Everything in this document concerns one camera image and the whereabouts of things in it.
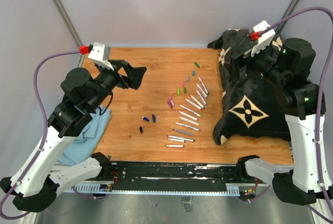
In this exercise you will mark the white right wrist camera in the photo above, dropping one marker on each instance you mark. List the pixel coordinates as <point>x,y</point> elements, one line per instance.
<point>263,41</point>

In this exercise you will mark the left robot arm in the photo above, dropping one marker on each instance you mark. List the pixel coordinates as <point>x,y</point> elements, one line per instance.
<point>35,186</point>

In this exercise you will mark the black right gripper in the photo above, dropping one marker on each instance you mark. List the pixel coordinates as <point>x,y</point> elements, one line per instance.
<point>242,60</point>

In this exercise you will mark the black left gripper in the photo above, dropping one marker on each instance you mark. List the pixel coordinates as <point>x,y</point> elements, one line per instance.
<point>134,74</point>

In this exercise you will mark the light blue cloth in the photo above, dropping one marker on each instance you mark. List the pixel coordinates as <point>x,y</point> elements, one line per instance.
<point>83,145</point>

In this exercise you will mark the small blue pen cap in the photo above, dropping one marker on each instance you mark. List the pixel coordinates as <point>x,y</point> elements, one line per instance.
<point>145,119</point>

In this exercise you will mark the small blue cap marker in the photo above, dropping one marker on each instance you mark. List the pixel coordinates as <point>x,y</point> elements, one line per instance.
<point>176,140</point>

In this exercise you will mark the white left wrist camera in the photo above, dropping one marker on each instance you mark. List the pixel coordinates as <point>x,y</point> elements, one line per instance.
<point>99,53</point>

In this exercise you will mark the dark green cap marker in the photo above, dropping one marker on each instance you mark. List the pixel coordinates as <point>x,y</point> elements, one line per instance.
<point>204,86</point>

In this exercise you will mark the navy cap marker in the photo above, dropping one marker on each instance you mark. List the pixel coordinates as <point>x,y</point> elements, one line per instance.
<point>180,138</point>

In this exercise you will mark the aluminium frame rails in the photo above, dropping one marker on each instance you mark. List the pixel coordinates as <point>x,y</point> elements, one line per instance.
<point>96,189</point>

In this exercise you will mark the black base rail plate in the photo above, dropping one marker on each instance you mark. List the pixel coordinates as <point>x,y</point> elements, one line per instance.
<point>174,177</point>

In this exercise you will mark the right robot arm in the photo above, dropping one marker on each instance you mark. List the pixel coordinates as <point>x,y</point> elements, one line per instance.
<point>304,107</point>

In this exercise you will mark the lavender cap marker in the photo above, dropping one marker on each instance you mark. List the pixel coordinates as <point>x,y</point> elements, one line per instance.
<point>201,97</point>

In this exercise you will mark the black floral pillow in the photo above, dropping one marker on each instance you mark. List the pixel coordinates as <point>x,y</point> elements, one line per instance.
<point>249,103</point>

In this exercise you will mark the beige cap marker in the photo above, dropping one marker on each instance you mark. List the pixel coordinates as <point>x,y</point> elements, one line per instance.
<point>189,121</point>

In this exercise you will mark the light green cap marker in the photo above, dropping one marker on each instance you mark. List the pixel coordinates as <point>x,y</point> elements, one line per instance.
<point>190,110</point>

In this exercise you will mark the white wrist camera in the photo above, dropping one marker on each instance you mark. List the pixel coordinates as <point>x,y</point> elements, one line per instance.
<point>99,53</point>
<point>263,41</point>

